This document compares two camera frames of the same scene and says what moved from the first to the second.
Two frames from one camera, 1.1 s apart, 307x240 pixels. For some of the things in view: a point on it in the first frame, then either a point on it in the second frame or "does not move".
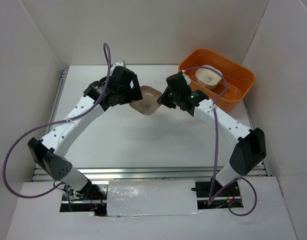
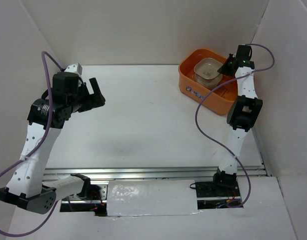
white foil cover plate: x=140 y=197 does not move
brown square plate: x=148 y=104 to x=207 y=68
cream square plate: x=208 y=77 does not move
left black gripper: x=134 y=93 to x=96 y=99
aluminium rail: x=198 y=173 does not move
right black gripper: x=164 y=100 to x=224 y=69
